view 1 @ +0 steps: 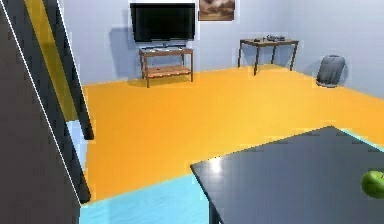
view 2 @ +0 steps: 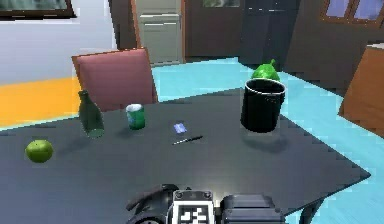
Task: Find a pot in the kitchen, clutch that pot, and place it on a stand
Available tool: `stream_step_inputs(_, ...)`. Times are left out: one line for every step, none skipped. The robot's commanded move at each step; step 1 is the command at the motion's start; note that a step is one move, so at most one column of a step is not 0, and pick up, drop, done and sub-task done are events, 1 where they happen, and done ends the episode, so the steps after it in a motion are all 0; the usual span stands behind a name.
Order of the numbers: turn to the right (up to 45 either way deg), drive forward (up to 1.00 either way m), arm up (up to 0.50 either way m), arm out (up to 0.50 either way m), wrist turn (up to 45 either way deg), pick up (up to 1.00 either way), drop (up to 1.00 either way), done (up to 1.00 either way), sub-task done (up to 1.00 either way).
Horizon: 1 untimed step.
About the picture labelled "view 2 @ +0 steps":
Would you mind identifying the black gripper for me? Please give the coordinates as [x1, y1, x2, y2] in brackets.
[125, 183, 181, 224]

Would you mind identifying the black pot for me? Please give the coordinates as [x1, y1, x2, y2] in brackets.
[240, 78, 287, 134]

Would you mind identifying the dark grey table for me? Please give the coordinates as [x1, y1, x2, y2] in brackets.
[0, 88, 372, 224]

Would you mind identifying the black pen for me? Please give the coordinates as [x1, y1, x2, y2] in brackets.
[172, 135, 204, 146]

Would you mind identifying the small blue card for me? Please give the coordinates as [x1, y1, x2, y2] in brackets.
[173, 122, 188, 135]

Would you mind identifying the green and white can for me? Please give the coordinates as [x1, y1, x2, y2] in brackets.
[125, 103, 146, 131]

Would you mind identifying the dark green glass bottle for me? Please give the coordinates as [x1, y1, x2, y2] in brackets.
[77, 89, 105, 139]

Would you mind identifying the green apple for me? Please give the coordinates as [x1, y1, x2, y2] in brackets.
[25, 139, 54, 164]

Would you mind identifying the red wooden chair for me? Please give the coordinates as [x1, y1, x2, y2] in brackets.
[71, 47, 159, 113]

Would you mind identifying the pale grey cupboard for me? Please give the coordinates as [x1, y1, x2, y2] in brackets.
[135, 0, 184, 64]

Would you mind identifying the green garbage bag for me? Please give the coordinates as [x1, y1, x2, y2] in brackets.
[251, 58, 281, 82]

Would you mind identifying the brown wooden door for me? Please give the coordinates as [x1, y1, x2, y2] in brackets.
[185, 0, 246, 58]

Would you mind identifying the dark blue cabinet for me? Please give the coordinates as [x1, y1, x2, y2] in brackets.
[238, 0, 301, 68]

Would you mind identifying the dark framed picture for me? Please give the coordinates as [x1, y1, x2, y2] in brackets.
[0, 0, 77, 20]

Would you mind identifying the brown wooden cabinet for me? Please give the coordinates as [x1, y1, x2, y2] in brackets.
[338, 43, 384, 138]

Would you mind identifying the brown framed window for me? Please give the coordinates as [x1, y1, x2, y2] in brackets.
[320, 0, 384, 28]

